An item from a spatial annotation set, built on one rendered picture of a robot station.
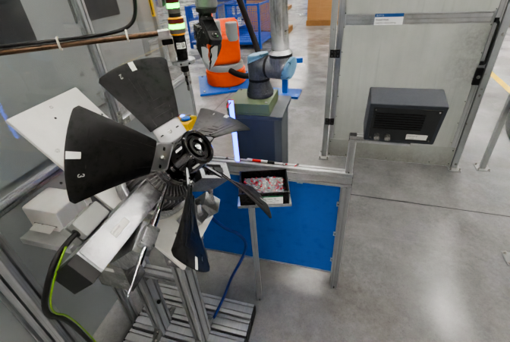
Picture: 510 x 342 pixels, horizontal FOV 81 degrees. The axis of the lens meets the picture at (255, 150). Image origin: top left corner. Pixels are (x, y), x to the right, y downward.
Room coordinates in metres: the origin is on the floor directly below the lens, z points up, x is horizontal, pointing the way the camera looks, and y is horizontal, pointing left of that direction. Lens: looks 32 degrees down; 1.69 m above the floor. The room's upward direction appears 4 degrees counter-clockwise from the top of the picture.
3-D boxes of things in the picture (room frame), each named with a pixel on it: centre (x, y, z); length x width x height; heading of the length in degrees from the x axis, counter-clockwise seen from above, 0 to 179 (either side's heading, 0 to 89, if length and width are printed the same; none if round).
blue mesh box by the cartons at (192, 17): (8.21, 0.82, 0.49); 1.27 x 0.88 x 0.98; 161
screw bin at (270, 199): (1.03, -0.03, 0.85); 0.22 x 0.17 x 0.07; 88
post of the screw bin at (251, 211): (1.04, 0.04, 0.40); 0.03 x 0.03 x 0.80; 88
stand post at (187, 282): (0.80, 0.33, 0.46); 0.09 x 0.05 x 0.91; 163
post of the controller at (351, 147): (1.08, -0.42, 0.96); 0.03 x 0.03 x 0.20; 73
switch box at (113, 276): (0.78, 0.58, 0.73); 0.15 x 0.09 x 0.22; 73
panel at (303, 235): (1.21, -0.01, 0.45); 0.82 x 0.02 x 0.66; 73
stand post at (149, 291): (0.87, 0.55, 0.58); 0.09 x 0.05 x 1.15; 163
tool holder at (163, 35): (0.89, 0.20, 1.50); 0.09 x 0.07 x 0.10; 108
